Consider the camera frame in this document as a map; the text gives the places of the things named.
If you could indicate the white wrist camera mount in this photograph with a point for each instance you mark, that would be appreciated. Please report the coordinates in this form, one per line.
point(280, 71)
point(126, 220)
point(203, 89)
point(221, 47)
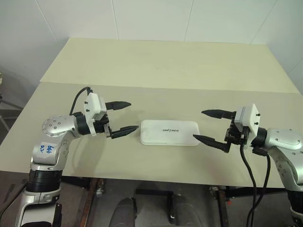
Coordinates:
point(251, 116)
point(92, 106)

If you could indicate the white rectangular box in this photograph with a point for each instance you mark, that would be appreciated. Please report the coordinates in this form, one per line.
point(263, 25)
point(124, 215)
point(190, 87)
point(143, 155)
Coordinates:
point(169, 132)

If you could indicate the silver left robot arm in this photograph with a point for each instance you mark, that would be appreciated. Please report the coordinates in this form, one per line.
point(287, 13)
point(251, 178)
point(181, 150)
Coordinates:
point(59, 125)

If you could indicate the rusty metal table leg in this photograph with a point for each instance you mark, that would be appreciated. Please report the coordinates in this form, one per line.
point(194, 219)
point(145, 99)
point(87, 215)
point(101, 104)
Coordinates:
point(91, 203)
point(221, 208)

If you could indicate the black crossbar under table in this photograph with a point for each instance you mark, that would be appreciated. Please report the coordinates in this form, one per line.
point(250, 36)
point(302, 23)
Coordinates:
point(172, 191)

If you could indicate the white handwritten label sticker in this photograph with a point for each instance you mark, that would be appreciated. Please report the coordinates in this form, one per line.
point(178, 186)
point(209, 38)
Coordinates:
point(47, 149)

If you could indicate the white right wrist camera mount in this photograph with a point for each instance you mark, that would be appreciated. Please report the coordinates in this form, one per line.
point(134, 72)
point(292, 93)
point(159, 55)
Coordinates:
point(251, 116)

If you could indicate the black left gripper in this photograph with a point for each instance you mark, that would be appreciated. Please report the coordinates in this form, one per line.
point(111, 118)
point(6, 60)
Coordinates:
point(100, 126)

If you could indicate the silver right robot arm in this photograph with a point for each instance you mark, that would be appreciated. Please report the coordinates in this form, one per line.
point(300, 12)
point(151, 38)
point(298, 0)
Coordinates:
point(281, 139)

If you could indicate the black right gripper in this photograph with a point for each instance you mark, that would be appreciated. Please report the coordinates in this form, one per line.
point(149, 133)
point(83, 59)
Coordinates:
point(235, 136)

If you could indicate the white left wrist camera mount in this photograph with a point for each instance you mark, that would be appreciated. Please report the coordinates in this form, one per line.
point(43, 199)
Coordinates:
point(92, 106)

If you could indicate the dark grey rounded shape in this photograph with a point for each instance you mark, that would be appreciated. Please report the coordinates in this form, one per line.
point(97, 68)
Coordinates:
point(125, 212)
point(184, 210)

